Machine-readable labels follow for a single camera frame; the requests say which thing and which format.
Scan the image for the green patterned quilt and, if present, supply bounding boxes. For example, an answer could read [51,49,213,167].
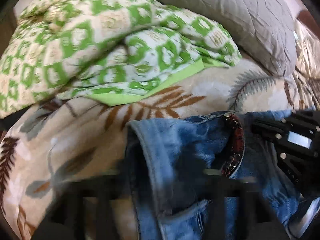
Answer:
[1,0,241,118]

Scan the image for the cream satin pillow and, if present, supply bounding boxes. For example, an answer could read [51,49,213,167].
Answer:
[294,20,320,79]

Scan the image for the grey pillow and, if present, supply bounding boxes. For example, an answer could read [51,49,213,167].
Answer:
[157,0,297,76]

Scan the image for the cream leaf pattern blanket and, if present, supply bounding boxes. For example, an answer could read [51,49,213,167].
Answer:
[1,54,319,239]

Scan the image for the blue denim jeans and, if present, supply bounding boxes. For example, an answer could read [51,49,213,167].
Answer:
[122,109,320,240]

